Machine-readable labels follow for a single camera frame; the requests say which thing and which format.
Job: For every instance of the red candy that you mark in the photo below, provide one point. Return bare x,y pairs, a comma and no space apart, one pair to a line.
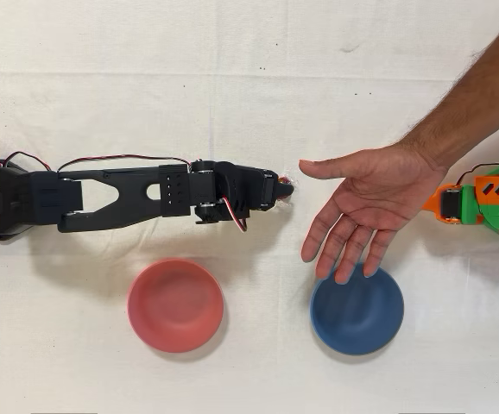
284,178

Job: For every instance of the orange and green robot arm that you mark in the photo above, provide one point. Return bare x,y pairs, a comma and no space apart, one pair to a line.
491,202

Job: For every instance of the white tablecloth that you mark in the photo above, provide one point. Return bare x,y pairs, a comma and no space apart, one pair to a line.
232,86

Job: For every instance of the blue bowl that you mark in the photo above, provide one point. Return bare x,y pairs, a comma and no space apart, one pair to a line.
357,315

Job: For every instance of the person's bare hand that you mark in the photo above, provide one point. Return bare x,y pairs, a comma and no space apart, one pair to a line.
374,194

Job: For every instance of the person's bare forearm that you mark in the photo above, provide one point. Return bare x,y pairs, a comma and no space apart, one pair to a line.
478,99

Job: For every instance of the pink bowl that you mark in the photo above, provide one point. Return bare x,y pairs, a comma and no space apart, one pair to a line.
175,306

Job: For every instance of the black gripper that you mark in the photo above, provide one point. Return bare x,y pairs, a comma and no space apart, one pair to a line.
271,188

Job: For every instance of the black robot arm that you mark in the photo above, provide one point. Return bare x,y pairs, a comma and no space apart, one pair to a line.
115,207

